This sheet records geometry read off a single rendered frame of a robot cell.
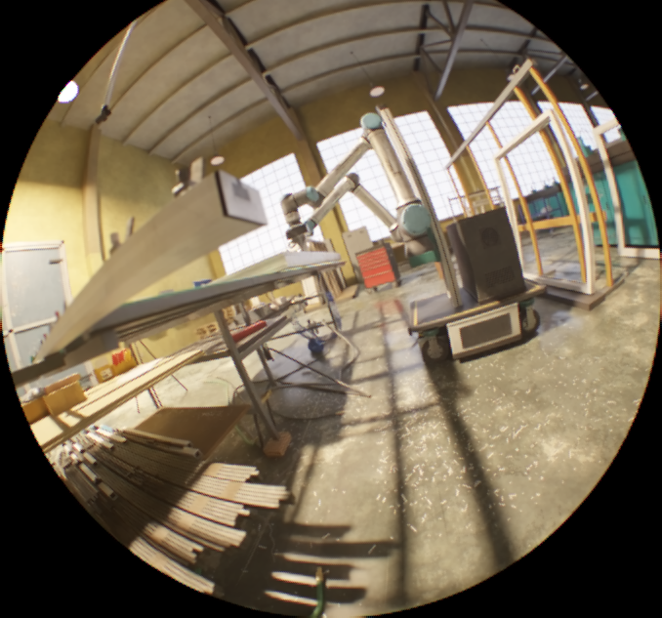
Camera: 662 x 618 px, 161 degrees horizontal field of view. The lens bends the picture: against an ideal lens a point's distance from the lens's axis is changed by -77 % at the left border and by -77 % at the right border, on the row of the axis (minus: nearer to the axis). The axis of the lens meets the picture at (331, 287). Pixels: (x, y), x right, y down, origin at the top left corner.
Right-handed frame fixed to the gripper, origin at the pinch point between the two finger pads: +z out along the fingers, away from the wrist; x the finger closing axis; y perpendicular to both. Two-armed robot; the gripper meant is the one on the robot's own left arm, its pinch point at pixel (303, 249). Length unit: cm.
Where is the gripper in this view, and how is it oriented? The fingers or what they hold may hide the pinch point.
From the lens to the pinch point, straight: 133.6
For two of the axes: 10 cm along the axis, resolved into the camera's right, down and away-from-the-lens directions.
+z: 3.2, 9.4, 0.7
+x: 9.3, -3.0, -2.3
